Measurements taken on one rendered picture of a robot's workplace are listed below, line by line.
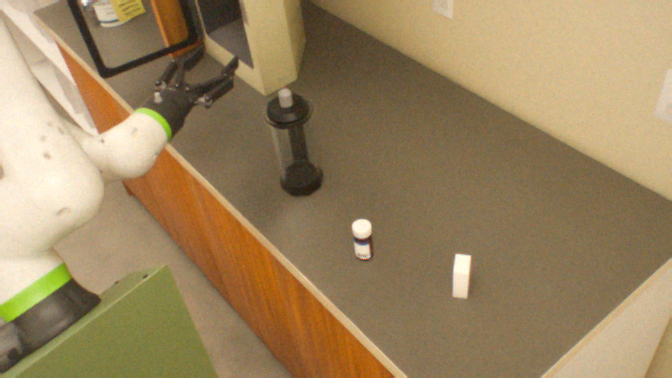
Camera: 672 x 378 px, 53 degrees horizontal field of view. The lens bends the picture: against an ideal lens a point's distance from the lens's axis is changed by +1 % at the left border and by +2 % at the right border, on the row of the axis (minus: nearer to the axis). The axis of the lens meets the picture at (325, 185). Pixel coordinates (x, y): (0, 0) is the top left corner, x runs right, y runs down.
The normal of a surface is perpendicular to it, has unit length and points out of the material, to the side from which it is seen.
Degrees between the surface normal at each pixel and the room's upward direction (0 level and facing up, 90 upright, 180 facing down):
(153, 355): 90
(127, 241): 0
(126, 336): 90
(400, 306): 0
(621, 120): 90
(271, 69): 90
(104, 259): 0
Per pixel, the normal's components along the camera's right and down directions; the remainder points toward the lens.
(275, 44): 0.62, 0.51
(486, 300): -0.11, -0.70
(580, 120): -0.78, 0.50
